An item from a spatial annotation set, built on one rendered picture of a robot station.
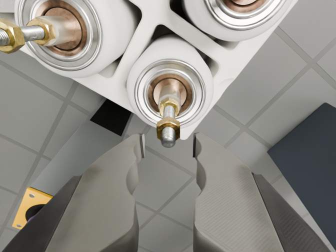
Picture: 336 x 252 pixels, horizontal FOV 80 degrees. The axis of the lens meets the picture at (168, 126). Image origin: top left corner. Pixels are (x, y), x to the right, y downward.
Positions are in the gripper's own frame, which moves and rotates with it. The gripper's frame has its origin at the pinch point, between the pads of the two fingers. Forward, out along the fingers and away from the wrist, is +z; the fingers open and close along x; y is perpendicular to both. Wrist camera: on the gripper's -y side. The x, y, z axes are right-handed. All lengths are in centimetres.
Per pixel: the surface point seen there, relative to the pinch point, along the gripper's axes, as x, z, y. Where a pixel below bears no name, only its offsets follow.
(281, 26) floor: 22.2, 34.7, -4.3
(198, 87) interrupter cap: 3.0, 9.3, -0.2
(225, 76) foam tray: 7.5, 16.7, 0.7
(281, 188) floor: 32, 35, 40
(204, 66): 3.5, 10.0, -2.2
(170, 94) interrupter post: 0.1, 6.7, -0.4
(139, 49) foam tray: -4.0, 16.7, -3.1
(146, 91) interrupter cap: -2.5, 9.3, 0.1
